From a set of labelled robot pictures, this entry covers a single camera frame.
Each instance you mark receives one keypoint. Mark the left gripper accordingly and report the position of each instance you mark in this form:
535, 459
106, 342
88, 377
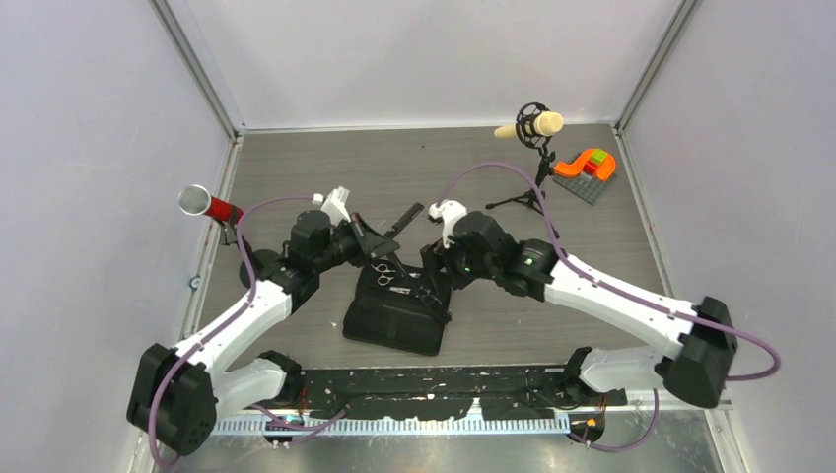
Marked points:
374, 243

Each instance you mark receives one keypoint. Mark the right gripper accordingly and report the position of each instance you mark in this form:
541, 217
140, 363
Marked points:
447, 256

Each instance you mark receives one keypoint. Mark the silver scissors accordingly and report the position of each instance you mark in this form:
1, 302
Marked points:
426, 295
388, 276

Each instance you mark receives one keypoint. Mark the black zip tool case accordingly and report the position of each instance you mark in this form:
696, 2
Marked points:
391, 318

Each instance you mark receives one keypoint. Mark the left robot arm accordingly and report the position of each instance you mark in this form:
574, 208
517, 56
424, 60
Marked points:
180, 393

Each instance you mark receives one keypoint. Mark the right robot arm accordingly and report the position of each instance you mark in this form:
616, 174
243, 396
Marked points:
688, 348

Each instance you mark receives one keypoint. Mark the black flat comb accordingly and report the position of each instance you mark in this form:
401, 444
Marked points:
406, 218

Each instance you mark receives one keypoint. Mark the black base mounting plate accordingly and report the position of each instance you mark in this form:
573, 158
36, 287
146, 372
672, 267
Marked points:
437, 394

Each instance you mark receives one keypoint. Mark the grey lego baseplate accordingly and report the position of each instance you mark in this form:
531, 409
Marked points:
590, 190

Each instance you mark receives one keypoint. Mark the beige microphone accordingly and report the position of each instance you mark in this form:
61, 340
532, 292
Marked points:
545, 124

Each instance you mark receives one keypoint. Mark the red lego brick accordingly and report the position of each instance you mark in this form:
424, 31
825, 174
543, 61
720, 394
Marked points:
590, 168

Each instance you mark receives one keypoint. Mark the red silver microphone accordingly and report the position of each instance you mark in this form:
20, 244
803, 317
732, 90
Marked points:
196, 200

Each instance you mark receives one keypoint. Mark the orange curved toy piece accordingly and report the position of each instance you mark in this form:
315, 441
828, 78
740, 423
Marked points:
574, 168

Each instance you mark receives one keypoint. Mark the green lego brick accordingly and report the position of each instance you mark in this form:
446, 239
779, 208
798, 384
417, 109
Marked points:
598, 156

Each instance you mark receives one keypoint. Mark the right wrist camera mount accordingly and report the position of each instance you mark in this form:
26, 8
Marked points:
447, 213

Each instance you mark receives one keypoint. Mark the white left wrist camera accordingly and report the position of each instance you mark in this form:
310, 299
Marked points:
333, 205

